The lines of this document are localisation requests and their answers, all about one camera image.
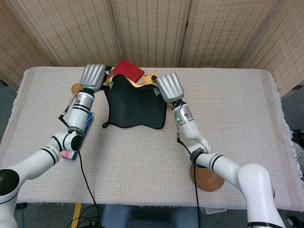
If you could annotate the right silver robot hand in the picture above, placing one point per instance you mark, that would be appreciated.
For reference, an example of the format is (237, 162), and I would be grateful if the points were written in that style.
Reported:
(171, 86)

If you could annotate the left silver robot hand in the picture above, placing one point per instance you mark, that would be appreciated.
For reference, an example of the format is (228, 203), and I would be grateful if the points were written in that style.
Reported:
(92, 77)

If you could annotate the yellow cloth with black trim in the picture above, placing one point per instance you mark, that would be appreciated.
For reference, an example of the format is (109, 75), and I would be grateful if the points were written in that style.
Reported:
(133, 109)

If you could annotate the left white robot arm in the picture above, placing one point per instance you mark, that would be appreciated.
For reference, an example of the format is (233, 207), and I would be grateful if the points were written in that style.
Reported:
(78, 114)

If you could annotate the yellow plush toy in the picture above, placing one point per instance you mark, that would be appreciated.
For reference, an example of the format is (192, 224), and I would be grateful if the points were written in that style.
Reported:
(147, 79)

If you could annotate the red notebook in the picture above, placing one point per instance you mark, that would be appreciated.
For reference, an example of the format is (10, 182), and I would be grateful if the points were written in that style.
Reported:
(128, 70)

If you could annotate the bamboo folding screen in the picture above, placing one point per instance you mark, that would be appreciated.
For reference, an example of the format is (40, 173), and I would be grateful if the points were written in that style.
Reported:
(71, 31)

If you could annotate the white woven tablecloth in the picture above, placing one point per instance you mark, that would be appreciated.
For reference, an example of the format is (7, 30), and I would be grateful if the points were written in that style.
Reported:
(237, 107)

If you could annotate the blue Oreo cookie box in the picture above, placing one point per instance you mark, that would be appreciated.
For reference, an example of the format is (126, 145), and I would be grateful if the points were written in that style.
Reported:
(69, 154)

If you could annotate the brown woven round coaster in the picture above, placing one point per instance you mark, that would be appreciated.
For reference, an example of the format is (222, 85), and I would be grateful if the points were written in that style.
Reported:
(206, 183)

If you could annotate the clear plastic box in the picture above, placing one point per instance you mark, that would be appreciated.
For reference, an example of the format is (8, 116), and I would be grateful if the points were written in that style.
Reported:
(213, 210)

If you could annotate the blue chair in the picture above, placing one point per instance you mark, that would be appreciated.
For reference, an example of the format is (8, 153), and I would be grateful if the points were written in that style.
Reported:
(147, 217)

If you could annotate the black object beside table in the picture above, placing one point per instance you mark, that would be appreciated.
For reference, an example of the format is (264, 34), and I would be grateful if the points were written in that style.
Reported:
(298, 136)

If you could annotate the yellow floor tape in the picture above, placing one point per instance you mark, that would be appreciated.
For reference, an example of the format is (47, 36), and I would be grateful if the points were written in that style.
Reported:
(76, 213)

